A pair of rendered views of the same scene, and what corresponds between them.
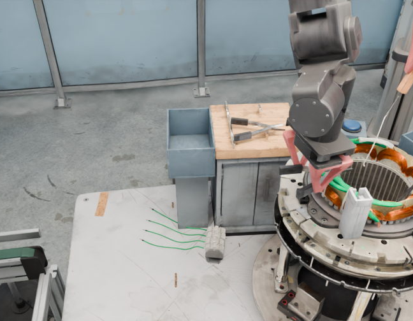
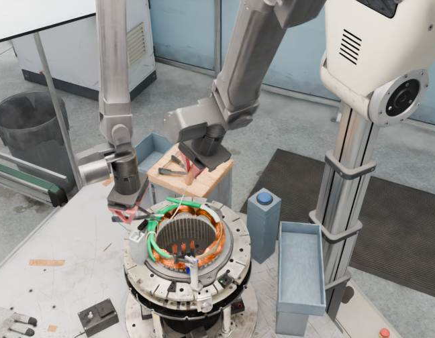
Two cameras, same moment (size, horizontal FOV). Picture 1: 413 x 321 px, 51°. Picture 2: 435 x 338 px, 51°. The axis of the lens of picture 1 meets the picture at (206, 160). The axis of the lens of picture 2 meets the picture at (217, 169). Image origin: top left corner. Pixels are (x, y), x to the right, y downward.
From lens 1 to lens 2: 0.86 m
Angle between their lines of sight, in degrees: 26
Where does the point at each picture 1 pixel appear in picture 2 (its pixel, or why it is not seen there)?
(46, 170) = not seen: hidden behind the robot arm
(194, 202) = (146, 203)
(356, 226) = (135, 255)
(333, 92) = (96, 164)
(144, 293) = (84, 245)
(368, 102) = not seen: outside the picture
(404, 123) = (330, 217)
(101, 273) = (74, 220)
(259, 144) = (175, 181)
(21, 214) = not seen: hidden behind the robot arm
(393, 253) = (148, 284)
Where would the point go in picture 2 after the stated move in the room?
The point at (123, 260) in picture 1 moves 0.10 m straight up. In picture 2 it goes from (92, 220) to (86, 200)
